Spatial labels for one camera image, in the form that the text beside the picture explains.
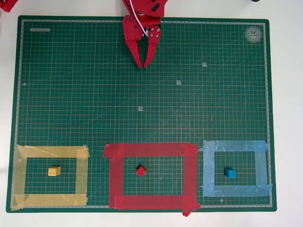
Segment blue tape square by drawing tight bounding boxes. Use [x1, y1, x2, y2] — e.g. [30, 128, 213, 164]
[198, 140, 273, 198]

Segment yellow toy brick cube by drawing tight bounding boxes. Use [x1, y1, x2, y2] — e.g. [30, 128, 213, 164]
[48, 166, 62, 177]

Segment red leader robot arm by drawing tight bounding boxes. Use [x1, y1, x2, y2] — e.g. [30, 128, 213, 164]
[0, 0, 19, 13]

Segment white robot arm cable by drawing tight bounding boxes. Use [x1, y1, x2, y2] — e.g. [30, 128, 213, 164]
[128, 0, 149, 38]

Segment green cutting mat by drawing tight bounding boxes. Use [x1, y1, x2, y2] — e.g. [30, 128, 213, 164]
[6, 15, 277, 213]

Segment blue toy brick cube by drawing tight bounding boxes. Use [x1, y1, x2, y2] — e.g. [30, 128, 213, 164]
[224, 167, 237, 179]

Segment yellow tape square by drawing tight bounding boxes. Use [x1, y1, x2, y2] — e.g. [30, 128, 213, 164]
[10, 144, 90, 211]

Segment red tape square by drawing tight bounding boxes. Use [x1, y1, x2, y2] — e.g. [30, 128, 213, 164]
[103, 141, 201, 218]

